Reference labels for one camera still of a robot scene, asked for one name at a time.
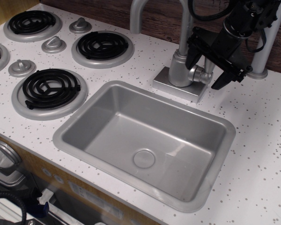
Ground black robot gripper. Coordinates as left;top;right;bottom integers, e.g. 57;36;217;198
185;22;252;90

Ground silver faucet lever handle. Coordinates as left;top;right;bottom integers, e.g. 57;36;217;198
188;57;215;85

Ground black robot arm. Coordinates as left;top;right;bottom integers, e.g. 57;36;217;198
185;0;281;90

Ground silver toy faucet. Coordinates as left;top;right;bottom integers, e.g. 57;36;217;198
130;0;208;104

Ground grey support pole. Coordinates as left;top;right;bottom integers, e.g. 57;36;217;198
246;4;281;80

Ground grey plastic sink basin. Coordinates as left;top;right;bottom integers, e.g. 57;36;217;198
53;81;236;213

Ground back right stove burner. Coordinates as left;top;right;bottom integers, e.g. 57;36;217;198
71;31;134;69

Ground grey stove knob back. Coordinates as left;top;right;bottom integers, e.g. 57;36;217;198
69;17;92;34

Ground grey stove knob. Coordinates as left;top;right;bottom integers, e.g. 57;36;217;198
8;60;36;78
69;17;92;34
41;36;67;54

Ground grey stove knob middle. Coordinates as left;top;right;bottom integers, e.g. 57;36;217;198
41;36;67;54

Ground front right stove burner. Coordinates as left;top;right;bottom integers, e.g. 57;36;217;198
11;68;88;121

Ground back left stove burner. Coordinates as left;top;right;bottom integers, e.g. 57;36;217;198
3;10;62;43

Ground grey stove knob front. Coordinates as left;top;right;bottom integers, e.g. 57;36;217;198
8;60;36;78

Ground silver oven dial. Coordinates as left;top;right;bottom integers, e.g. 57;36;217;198
0;141;22;175

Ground black cable lower left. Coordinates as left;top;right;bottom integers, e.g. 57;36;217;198
0;191;26;223

